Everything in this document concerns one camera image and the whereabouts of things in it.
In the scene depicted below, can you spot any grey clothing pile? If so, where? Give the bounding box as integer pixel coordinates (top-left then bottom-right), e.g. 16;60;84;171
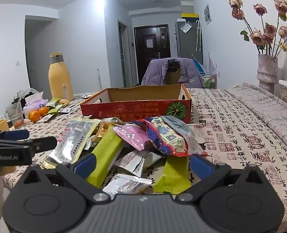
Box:
11;88;41;102

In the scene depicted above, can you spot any interior side door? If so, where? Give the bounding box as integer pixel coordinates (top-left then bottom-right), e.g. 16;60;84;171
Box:
118;21;129;86

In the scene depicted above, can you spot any white folded umbrella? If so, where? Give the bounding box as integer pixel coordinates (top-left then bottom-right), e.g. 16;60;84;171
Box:
195;21;202;52

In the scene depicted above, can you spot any pink snack packet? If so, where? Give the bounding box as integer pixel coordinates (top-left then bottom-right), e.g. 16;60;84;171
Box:
112;123;152;151

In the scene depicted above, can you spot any clear plastic cup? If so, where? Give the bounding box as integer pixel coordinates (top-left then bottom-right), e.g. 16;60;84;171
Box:
6;101;25;129

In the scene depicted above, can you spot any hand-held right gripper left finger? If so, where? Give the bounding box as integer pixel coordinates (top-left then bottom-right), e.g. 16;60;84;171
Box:
16;153;112;204

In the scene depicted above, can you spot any red cardboard box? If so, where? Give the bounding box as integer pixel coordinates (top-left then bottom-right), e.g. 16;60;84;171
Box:
80;84;192;124

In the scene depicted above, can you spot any pile of crisp packets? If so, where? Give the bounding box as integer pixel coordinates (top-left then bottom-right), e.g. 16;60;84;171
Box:
85;117;163;201

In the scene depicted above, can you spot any grey striped snack packet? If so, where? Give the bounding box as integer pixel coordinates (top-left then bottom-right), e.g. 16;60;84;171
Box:
161;115;195;141

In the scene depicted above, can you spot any purple puffer jacket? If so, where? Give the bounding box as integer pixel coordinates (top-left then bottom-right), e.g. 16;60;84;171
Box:
141;58;204;88

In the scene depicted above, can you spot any pink quilted cloth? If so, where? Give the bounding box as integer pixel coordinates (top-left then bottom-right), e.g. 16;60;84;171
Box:
225;83;287;168

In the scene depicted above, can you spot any pink ribbed vase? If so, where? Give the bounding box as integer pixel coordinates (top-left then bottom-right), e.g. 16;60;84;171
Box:
257;54;278;94

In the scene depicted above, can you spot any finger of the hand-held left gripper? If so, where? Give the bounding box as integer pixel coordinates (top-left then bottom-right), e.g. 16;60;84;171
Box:
17;136;57;154
0;129;30;142

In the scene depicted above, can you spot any grey refrigerator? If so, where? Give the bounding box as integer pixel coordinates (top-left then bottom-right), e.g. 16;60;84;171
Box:
175;19;203;65

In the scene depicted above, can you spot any yellow thermos bottle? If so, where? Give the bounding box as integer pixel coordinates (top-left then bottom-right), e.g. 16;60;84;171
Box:
48;52;74;101

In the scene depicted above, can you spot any white wall panel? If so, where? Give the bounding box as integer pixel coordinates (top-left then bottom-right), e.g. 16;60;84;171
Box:
204;3;212;25

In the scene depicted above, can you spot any dark entrance door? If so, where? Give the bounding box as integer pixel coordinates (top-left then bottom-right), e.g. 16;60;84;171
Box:
134;25;171;86

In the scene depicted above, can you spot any wooden chair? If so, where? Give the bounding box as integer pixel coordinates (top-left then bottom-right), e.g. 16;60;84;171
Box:
166;62;183;85

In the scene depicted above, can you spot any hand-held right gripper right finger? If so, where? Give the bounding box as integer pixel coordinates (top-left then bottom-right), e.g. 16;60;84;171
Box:
175;154;271;204

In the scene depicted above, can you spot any red and blue snack packet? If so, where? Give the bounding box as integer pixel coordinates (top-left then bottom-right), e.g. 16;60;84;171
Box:
136;116;209;158

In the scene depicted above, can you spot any dried rose bouquet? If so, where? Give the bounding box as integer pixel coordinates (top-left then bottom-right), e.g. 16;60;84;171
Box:
229;0;287;55

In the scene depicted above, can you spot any wire storage rack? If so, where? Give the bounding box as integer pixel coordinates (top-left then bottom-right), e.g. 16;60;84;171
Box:
203;73;218;89

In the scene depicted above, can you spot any purple tissue pack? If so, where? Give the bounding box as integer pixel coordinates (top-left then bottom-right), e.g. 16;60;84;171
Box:
23;92;49;111

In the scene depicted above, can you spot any green snack bar packet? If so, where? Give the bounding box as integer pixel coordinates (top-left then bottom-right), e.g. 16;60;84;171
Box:
47;104;64;115
153;154;192;195
86;126;125;189
45;98;61;107

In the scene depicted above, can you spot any large silver snack packet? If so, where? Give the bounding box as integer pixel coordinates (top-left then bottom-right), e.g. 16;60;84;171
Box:
42;118;102;170

